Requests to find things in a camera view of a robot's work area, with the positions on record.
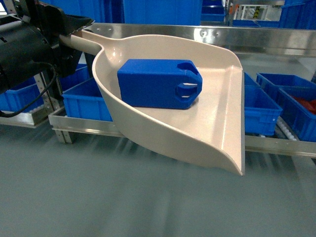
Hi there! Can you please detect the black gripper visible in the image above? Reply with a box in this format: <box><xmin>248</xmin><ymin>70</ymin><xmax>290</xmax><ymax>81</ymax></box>
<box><xmin>17</xmin><ymin>0</ymin><xmax>94</xmax><ymax>100</ymax></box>

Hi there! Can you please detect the blue plastic block part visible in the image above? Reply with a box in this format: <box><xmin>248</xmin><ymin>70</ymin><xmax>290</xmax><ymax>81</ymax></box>
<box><xmin>117</xmin><ymin>59</ymin><xmax>202</xmax><ymax>109</ymax></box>

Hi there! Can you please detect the beige plastic dustpan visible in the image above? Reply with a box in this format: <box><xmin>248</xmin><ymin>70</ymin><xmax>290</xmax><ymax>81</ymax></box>
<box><xmin>60</xmin><ymin>31</ymin><xmax>245</xmax><ymax>175</ymax></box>

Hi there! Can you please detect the stainless steel shelf rack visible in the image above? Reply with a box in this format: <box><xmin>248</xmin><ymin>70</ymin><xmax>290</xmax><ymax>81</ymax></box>
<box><xmin>0</xmin><ymin>0</ymin><xmax>316</xmax><ymax>158</ymax></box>

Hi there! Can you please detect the blue bin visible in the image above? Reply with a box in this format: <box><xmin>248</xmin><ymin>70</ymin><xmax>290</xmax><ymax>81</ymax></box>
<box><xmin>62</xmin><ymin>79</ymin><xmax>112</xmax><ymax>121</ymax></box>
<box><xmin>256</xmin><ymin>73</ymin><xmax>316</xmax><ymax>142</ymax></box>
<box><xmin>244</xmin><ymin>73</ymin><xmax>282</xmax><ymax>136</ymax></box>
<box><xmin>0</xmin><ymin>64</ymin><xmax>89</xmax><ymax>112</ymax></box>

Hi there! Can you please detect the blue bin far left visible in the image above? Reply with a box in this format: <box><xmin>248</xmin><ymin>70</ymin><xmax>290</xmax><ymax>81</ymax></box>
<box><xmin>0</xmin><ymin>64</ymin><xmax>89</xmax><ymax>112</ymax></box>

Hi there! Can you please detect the blue bin far right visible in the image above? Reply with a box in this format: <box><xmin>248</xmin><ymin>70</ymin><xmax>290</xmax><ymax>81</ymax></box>
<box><xmin>256</xmin><ymin>73</ymin><xmax>316</xmax><ymax>142</ymax></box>

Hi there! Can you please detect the black cable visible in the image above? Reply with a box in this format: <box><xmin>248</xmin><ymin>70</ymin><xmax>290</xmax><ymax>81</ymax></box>
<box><xmin>0</xmin><ymin>61</ymin><xmax>59</xmax><ymax>119</ymax></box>

